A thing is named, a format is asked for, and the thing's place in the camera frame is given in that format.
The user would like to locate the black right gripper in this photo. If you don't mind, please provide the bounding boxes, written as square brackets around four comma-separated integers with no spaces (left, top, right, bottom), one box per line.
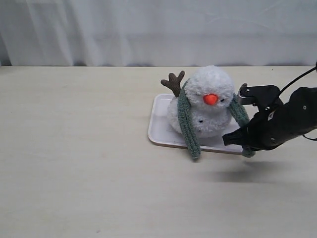
[222,87,317,151]

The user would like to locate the green knitted scarf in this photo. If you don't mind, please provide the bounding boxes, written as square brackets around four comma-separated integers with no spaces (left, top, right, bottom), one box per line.
[169,84,250,162]

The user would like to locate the white plush snowman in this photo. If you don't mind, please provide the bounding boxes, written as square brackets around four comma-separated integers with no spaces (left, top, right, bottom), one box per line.
[160,64,248,139]

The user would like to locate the white rectangular plastic tray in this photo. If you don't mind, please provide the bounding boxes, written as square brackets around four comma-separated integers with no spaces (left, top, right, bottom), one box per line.
[148,94,242,155]

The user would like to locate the white backdrop curtain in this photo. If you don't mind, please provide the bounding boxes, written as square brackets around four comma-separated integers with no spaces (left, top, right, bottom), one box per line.
[0,0,317,66]

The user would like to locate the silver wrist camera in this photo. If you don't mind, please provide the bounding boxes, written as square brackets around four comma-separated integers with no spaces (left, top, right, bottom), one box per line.
[237,83,284,111]

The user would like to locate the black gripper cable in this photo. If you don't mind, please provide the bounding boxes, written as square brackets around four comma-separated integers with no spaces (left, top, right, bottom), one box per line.
[278,60,317,96]

